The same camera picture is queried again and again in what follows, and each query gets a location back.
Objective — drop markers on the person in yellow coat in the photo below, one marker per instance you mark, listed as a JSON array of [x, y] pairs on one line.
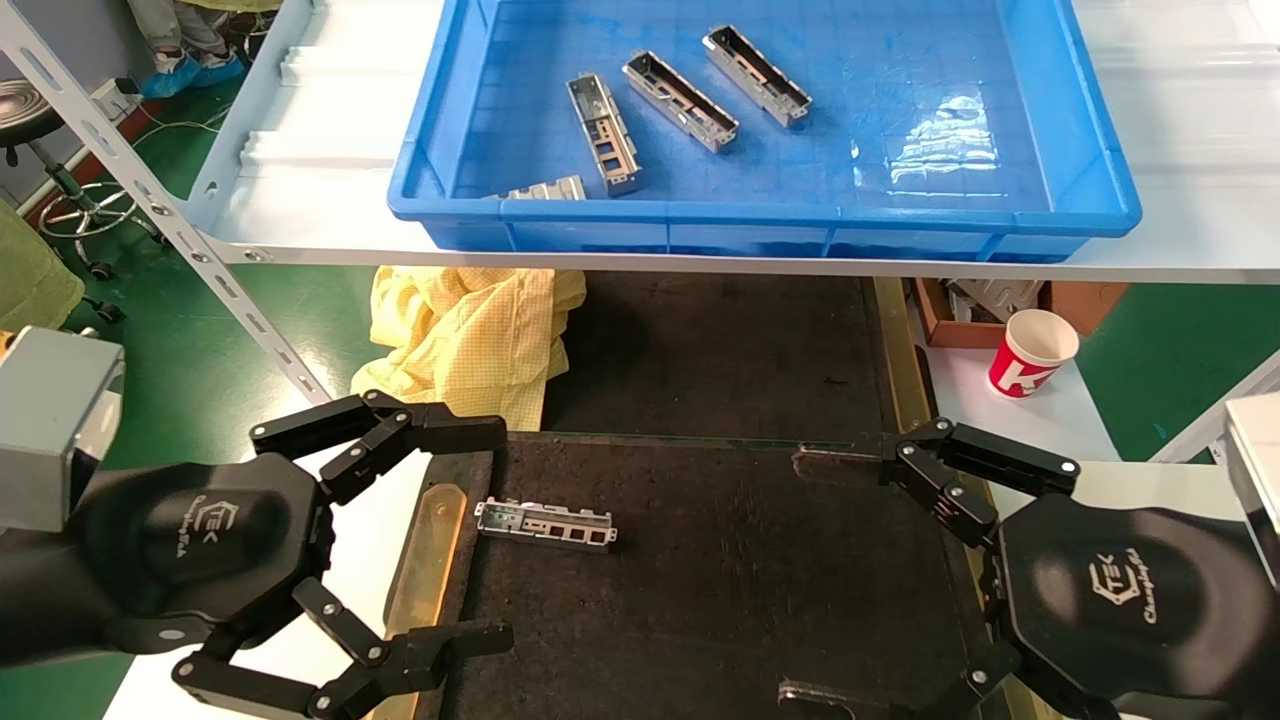
[[35, 275]]

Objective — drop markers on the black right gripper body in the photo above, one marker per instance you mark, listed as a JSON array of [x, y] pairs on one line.
[[1130, 600]]

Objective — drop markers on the white power strip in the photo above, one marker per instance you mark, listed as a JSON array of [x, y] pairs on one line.
[[110, 95]]

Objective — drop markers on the chrome wheeled stool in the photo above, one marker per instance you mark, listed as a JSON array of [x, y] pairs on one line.
[[25, 105]]

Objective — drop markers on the blue plastic bin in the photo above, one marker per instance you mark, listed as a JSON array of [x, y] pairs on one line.
[[900, 100]]

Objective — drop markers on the yellow crumpled cloth garment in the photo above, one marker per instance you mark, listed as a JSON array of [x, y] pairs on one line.
[[460, 340]]

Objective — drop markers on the white metal shelf rack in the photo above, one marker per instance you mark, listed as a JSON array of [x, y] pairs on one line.
[[330, 215]]

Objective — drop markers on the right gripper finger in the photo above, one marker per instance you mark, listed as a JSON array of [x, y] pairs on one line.
[[960, 695], [1000, 460]]

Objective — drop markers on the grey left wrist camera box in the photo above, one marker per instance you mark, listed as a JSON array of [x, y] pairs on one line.
[[50, 420]]

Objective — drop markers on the person with blue shoe covers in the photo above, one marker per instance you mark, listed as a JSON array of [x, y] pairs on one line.
[[185, 72]]

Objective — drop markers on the red white paper cup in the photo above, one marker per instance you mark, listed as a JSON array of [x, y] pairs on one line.
[[1030, 360]]

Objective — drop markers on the brown cardboard box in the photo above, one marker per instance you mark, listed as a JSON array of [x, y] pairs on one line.
[[1080, 300]]

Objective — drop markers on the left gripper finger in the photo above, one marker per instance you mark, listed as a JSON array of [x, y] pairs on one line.
[[420, 655], [440, 435]]

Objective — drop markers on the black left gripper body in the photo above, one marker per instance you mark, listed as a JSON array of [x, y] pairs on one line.
[[180, 540]]

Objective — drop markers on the black felt tray brass edges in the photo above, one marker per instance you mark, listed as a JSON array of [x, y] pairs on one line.
[[720, 350], [720, 600]]

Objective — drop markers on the silver metal housing part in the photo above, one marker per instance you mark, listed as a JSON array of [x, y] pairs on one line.
[[545, 188], [757, 75], [545, 525], [680, 100], [603, 135]]

